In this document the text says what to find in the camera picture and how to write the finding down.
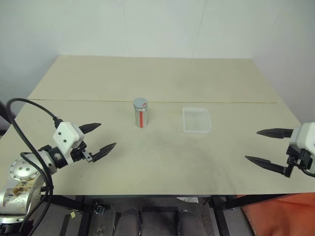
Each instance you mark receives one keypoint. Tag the white paper scrap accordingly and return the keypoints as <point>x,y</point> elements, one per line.
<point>188,199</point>

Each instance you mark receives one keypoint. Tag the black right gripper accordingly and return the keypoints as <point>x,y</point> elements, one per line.
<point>300,158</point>

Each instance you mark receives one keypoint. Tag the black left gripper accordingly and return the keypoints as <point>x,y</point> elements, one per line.
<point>79,153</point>

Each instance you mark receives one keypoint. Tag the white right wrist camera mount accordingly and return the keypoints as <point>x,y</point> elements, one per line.
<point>304,135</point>

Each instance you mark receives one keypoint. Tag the clear plastic container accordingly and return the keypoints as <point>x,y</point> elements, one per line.
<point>197,120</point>

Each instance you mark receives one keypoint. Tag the black metal table frame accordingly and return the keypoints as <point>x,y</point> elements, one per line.
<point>160,209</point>

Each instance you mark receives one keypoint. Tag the dark rounded shape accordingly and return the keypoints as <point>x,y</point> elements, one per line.
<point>128,222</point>
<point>190,222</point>

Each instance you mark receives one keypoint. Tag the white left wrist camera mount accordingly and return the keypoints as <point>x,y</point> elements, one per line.
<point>66,135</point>

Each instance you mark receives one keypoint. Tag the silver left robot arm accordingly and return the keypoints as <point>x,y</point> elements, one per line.
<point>21,172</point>

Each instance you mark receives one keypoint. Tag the silver can with red stripe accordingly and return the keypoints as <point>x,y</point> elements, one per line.
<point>141,118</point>

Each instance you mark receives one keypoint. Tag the orange sheet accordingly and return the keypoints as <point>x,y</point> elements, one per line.
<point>283,216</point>

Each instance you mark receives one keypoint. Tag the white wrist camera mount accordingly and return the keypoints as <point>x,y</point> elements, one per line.
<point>66,135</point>
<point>304,135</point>

